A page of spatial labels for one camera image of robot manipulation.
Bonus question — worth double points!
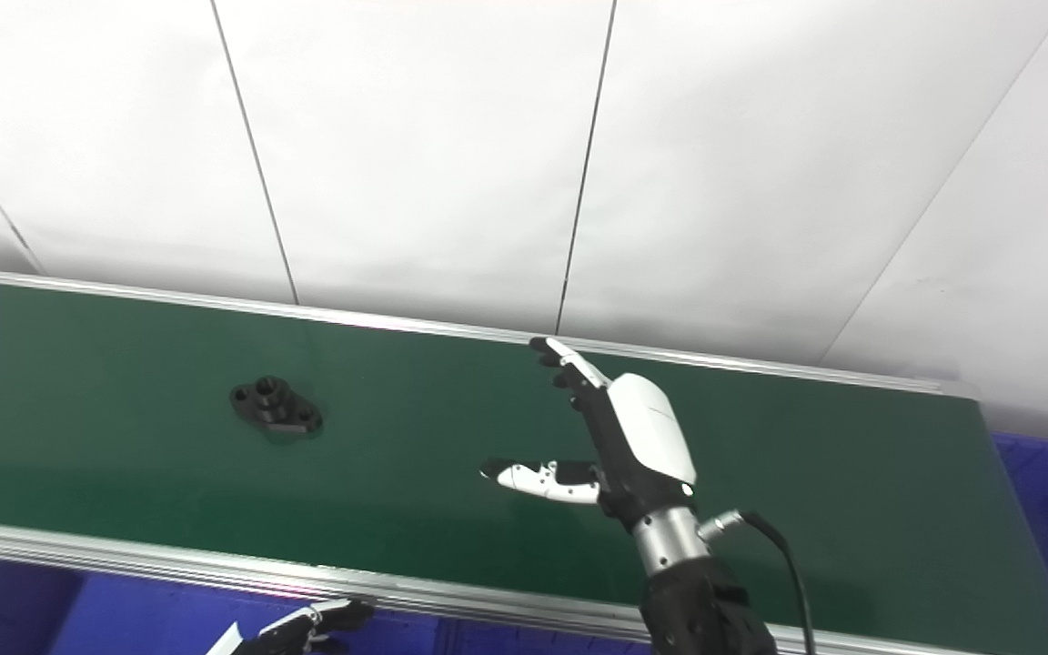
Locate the green conveyor belt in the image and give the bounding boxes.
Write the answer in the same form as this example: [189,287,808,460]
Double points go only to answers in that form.
[0,277,1048,655]

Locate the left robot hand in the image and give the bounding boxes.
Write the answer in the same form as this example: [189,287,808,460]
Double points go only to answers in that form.
[215,598,376,655]

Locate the black flange part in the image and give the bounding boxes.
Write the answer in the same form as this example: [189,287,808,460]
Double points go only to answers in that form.
[229,375,325,443]

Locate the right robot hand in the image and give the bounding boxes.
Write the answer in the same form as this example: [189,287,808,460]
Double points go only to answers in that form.
[480,337,699,533]

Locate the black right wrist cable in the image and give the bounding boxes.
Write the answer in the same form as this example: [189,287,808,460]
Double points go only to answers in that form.
[700,509,818,655]

